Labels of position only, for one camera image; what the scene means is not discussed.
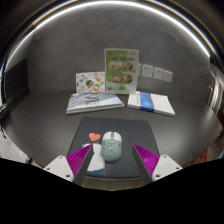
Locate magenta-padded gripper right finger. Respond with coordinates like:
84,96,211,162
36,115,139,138
131,143,184,187

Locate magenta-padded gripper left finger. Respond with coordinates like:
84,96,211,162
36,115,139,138
43,143,97,187

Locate green and white perforated mouse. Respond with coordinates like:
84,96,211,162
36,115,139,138
100,130,123,163

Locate dark printed mouse pad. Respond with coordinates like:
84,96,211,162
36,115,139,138
67,116,160,179

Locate white book with blue stripe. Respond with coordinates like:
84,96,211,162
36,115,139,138
126,90,176,117

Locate grey patterned magazine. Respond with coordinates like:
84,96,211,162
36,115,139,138
65,91,126,115

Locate dark-framed glass door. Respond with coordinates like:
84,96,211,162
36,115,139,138
207,73,224,116

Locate small colourful standing card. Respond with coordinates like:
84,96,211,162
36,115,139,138
75,71,106,95

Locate green standing brochure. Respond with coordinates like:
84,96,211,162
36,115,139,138
104,48,140,95

